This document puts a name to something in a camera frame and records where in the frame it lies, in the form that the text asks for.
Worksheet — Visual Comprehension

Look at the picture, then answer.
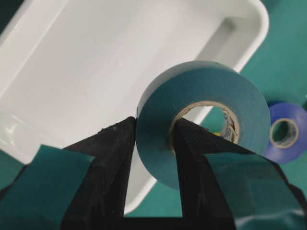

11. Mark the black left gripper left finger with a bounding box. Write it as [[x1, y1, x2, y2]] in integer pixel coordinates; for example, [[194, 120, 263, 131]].
[[0, 116, 136, 230]]

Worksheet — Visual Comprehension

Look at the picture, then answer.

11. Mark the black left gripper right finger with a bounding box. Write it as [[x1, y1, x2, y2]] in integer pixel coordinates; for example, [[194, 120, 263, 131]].
[[176, 118, 307, 230]]

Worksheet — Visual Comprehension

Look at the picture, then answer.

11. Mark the green tape roll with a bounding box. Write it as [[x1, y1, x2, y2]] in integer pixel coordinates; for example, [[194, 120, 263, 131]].
[[135, 61, 272, 191]]

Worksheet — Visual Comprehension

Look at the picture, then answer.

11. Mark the blue tape roll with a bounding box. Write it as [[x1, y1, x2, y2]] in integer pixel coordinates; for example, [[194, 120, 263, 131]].
[[264, 101, 307, 163]]

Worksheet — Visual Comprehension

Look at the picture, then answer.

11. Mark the white plastic tray case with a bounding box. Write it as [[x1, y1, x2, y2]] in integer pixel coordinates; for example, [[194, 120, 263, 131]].
[[0, 0, 270, 215]]

